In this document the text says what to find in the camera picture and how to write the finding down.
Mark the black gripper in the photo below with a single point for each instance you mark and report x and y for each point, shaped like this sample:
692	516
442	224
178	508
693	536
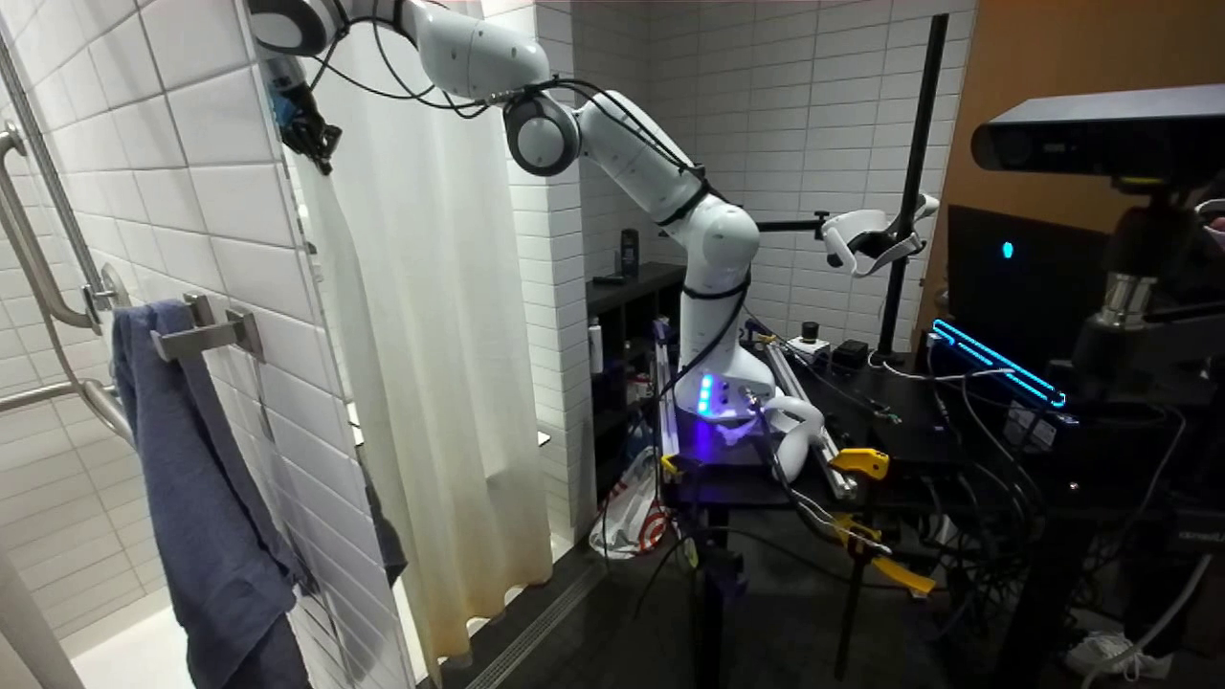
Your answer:
308	125

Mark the white shower curtain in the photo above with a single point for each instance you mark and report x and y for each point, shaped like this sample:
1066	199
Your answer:
433	357

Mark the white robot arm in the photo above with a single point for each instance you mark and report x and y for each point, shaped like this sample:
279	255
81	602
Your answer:
638	154

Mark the angled metal grab bar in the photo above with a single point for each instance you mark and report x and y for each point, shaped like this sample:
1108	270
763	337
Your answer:
50	287

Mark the black shelf unit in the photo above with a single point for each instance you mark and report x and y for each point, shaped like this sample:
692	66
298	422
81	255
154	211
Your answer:
627	317

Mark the blue hanging towel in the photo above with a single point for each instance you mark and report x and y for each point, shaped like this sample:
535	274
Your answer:
203	511

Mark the white plastic bag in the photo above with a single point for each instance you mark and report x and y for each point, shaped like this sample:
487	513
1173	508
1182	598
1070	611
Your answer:
633	511

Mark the steel linear floor drain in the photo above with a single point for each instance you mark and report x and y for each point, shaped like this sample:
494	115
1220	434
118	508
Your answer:
522	624

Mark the small dark bottle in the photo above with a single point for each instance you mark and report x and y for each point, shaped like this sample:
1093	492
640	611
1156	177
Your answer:
811	345

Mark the black vertical pole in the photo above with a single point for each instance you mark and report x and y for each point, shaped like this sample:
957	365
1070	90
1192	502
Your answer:
919	126

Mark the black robot stand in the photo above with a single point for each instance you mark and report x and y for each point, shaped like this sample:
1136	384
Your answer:
709	598

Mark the small yellow clamp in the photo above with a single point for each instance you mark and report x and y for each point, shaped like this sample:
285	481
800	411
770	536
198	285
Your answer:
864	459

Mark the black work table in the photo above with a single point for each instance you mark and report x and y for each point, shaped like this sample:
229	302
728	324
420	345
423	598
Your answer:
919	434

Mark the black monitor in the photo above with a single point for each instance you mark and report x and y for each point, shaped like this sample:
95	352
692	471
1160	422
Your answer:
1021	280

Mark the blue glowing light strip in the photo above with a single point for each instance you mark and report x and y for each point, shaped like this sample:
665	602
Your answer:
1000	365

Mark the metal towel hook bracket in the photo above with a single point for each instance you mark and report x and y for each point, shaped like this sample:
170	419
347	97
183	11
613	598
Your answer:
203	337

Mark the white camera clamp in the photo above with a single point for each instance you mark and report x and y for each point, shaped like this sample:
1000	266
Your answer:
868	234

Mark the black stereo camera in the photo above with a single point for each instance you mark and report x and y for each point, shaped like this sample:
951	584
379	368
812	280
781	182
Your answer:
1095	131

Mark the black camera stand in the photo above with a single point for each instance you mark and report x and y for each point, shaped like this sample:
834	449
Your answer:
1154	270

